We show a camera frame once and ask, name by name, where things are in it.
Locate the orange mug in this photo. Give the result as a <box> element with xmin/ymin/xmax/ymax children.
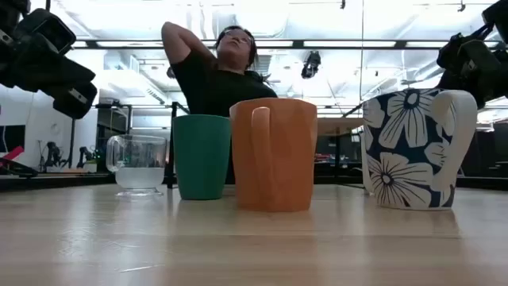
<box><xmin>229</xmin><ymin>98</ymin><xmax>318</xmax><ymax>213</ymax></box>

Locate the clear glass mug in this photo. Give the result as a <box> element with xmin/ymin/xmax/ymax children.
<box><xmin>106</xmin><ymin>134</ymin><xmax>167</xmax><ymax>198</ymax></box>

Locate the black wall monitor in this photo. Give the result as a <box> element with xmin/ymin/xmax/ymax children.
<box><xmin>0</xmin><ymin>125</ymin><xmax>26</xmax><ymax>154</ymax></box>

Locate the person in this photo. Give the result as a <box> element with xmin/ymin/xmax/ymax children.
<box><xmin>160</xmin><ymin>21</ymin><xmax>279</xmax><ymax>118</ymax></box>

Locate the black metal rack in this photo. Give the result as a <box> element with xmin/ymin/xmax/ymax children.
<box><xmin>94</xmin><ymin>102</ymin><xmax>134</xmax><ymax>176</ymax></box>

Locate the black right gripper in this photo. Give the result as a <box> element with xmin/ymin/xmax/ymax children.
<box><xmin>436</xmin><ymin>0</ymin><xmax>508</xmax><ymax>108</ymax></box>

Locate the green plastic cup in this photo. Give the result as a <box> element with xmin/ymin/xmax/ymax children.
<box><xmin>172</xmin><ymin>114</ymin><xmax>232</xmax><ymax>201</ymax></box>

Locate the black overhead crossbar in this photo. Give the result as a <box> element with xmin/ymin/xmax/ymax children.
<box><xmin>73</xmin><ymin>38</ymin><xmax>502</xmax><ymax>51</ymax></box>

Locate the red stick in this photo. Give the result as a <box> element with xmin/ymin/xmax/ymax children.
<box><xmin>0</xmin><ymin>145</ymin><xmax>25</xmax><ymax>164</ymax></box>

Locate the black room divider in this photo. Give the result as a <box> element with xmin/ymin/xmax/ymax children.
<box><xmin>462</xmin><ymin>129</ymin><xmax>508</xmax><ymax>178</ymax></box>

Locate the wooden shelf with black legs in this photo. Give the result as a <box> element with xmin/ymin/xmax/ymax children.
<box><xmin>165</xmin><ymin>101</ymin><xmax>368</xmax><ymax>190</ymax></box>

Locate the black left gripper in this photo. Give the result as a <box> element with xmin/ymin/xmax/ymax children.
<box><xmin>0</xmin><ymin>8</ymin><xmax>98</xmax><ymax>120</ymax></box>

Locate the navy white floral mug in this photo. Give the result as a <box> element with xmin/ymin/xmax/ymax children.
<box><xmin>360</xmin><ymin>87</ymin><xmax>479</xmax><ymax>211</ymax></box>

